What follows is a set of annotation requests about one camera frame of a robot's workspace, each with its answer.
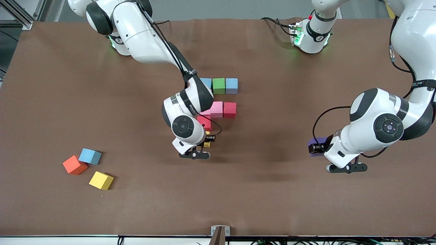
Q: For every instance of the purple foam cube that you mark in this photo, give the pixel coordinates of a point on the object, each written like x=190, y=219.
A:
x=315, y=140

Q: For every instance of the yellow foam cube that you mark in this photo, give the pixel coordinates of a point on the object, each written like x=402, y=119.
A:
x=206, y=145
x=100, y=179

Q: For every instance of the aluminium frame post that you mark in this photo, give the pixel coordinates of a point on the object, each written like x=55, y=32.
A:
x=27, y=24

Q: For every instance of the orange foam cube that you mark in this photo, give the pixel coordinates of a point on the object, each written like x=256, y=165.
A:
x=74, y=164

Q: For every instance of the blue foam cube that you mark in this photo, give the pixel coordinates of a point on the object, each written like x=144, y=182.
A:
x=89, y=156
x=207, y=82
x=231, y=85

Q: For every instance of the brown table mat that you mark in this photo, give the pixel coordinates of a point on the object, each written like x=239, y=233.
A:
x=190, y=197

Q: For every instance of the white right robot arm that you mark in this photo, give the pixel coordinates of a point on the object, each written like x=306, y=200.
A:
x=136, y=34

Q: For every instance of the pink foam cube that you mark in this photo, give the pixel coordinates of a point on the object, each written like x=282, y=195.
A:
x=216, y=109
x=206, y=112

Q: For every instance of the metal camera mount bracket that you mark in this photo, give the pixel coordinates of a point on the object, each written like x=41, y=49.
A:
x=220, y=236

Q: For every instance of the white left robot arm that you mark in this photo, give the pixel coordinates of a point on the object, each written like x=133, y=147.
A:
x=415, y=41

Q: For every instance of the green foam cube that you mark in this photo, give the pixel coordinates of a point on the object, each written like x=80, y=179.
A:
x=218, y=85

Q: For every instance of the red foam cube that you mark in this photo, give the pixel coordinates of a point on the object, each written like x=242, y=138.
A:
x=205, y=122
x=230, y=109

